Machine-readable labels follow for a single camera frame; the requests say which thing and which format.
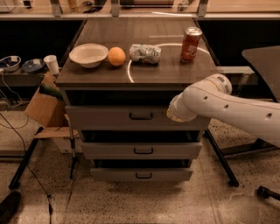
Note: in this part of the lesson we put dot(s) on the grey middle drawer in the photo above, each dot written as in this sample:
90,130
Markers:
141,150

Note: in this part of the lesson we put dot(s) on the dark side table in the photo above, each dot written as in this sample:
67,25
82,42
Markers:
266,62

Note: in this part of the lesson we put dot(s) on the white paper bowl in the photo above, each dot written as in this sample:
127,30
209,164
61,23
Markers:
89,55

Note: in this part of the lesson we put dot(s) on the black pole on floor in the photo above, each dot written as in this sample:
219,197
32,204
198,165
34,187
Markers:
14,184

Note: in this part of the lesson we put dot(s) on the white paper cup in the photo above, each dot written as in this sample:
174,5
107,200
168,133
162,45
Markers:
52,64

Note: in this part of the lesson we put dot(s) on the red soda can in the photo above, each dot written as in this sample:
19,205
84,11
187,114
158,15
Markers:
190,43

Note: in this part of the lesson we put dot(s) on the black shoe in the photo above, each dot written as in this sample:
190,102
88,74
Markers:
9,206

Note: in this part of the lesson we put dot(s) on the green bottle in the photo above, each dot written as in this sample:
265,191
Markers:
48,90

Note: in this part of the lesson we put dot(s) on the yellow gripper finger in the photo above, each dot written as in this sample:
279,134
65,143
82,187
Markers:
174,115

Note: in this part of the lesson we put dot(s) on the blue bowl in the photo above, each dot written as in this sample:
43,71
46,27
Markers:
10,63
33,66

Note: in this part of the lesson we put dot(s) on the blue bowl left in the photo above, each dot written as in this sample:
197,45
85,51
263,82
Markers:
10,63

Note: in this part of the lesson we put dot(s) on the grey drawer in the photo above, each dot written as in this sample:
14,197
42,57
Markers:
165,174
129,118
141,150

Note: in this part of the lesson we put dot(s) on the brown cardboard box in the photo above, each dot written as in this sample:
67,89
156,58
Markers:
50,113

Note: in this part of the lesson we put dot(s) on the black stand leg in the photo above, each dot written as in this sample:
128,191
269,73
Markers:
243,151

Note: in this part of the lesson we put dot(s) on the grey top drawer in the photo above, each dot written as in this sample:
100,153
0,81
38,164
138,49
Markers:
129,118

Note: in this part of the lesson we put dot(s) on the grey bottom drawer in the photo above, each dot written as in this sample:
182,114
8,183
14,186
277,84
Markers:
165,174

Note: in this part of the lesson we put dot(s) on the orange fruit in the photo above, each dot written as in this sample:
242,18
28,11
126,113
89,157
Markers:
116,56

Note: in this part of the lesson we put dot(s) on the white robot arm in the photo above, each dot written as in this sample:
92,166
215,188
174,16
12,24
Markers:
212,98

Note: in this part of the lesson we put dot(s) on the blue bowl right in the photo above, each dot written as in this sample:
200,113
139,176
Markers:
33,66

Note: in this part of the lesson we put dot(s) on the grey drawer cabinet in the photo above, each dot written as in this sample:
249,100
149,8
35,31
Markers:
135,84

